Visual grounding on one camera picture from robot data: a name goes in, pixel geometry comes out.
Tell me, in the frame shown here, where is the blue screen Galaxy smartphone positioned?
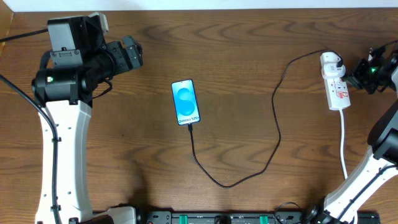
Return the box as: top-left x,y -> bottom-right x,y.
171,79 -> 201,126

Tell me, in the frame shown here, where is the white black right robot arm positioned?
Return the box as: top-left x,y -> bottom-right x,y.
301,45 -> 397,223

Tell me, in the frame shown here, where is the white USB charger plug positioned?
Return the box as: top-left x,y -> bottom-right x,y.
320,52 -> 346,80

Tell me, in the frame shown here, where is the black mounting rail base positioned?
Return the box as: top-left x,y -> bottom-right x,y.
136,210 -> 381,224

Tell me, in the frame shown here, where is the white power strip cord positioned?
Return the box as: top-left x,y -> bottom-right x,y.
338,108 -> 348,180

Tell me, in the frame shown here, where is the black USB charging cable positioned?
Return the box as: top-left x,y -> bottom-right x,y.
187,48 -> 345,189

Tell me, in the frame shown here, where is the white power strip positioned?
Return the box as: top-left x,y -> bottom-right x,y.
321,63 -> 351,111

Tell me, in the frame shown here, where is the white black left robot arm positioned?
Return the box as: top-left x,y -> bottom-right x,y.
32,12 -> 143,223

